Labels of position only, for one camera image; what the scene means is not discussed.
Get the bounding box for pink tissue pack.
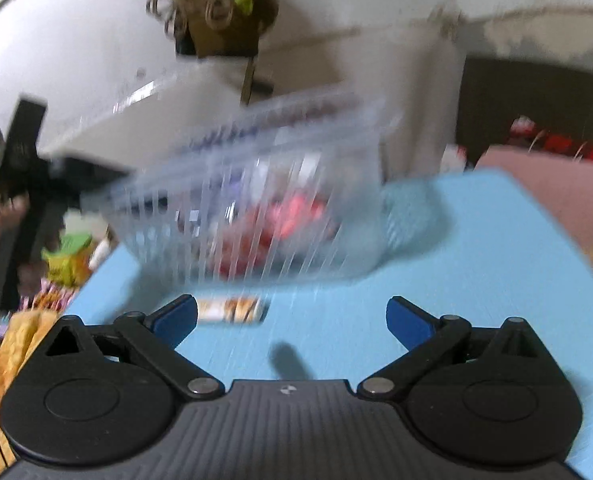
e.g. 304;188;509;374
256;192;327;240

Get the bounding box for clear plastic basket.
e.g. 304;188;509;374
82;89;403;288

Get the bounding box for green yellow tin box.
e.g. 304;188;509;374
42;232;96;288

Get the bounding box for orange snack packet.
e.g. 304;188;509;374
197;297;269;325

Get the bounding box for pink blanket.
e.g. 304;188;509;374
476;146;593;263

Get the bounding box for hanging dark bag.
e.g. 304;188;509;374
146;0;279;58

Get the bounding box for dark wooden headboard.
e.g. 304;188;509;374
456;55;593;165

